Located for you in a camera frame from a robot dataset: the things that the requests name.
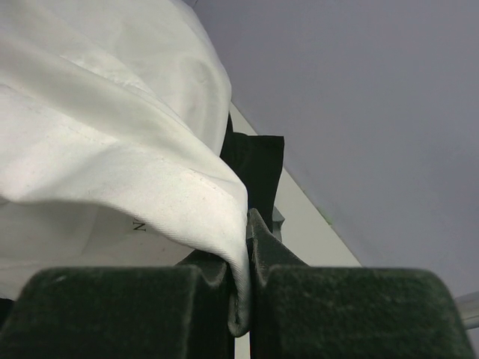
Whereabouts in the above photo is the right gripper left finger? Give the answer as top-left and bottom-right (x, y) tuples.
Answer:
(1, 251), (234, 358)

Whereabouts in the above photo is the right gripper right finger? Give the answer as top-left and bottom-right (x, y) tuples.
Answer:
(248, 209), (475, 358)

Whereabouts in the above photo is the white shirt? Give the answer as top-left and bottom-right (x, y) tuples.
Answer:
(1, 1), (251, 337)

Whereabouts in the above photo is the metal clothes rack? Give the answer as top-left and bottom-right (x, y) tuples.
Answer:
(455, 292), (479, 330)

